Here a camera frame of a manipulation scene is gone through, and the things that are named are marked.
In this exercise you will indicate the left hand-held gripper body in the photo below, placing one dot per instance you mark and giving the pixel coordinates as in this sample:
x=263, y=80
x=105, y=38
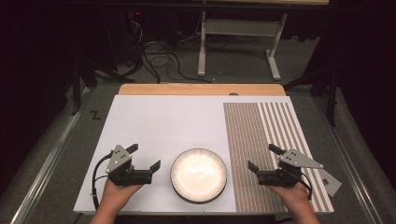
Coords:
x=120, y=160

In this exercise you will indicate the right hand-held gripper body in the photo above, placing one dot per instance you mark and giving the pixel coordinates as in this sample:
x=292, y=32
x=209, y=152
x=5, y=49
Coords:
x=294, y=159

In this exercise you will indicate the white ribbed plate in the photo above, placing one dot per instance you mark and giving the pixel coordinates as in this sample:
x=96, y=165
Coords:
x=198, y=174

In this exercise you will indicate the person's left hand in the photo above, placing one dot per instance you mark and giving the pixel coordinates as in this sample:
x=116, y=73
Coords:
x=116, y=193

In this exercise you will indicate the person's right hand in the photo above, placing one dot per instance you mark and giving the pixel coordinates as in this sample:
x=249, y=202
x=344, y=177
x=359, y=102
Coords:
x=291, y=194

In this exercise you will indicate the white board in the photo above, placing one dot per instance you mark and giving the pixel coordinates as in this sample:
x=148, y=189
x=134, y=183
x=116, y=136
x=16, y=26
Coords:
x=155, y=124

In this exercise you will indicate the striped beige placemat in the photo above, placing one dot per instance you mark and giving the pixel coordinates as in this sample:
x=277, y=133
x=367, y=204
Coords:
x=243, y=133

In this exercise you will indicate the grey flat metal piece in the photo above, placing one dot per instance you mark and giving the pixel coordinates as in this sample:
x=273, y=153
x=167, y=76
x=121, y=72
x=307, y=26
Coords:
x=333, y=186

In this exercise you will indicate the dark metal stand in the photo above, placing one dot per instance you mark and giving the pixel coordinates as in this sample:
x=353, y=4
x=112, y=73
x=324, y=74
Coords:
x=76, y=87
x=332, y=93

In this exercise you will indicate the white metal stand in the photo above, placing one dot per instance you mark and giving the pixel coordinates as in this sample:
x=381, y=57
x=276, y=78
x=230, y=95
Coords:
x=239, y=27

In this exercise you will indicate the dark equipment with red light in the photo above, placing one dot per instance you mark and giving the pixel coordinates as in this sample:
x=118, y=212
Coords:
x=137, y=18

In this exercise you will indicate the aluminium floor rail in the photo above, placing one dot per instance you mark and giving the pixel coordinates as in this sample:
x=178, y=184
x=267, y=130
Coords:
x=46, y=165
x=348, y=161

